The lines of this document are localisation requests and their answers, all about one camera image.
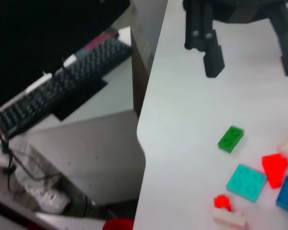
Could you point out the small red toy brick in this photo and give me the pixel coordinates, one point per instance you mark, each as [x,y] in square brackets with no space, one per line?
[222,202]

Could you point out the black monitor base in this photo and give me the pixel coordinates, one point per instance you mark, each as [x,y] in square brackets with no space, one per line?
[79,100]

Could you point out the black computer keyboard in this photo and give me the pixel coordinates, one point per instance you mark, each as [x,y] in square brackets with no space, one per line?
[62,91]

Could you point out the cyan toy plate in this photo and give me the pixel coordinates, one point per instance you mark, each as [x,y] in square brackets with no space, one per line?
[246,183]

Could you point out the white power strip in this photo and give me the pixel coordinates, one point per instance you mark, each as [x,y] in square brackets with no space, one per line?
[50,198]

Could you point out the red object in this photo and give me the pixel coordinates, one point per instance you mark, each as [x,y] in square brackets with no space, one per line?
[117,225]

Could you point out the black computer monitor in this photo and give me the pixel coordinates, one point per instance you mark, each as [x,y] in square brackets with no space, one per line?
[38,36]

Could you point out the green flat toy plate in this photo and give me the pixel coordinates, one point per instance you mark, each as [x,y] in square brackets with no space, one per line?
[230,140]

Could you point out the large red toy brick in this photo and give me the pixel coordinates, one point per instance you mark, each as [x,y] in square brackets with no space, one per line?
[274,170]

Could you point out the long white toy brick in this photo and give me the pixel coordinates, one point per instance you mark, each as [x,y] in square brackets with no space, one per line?
[230,219]

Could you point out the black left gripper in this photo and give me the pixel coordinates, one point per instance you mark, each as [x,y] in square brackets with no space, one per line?
[242,12]

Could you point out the white side desk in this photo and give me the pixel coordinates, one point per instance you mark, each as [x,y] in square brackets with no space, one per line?
[98,143]

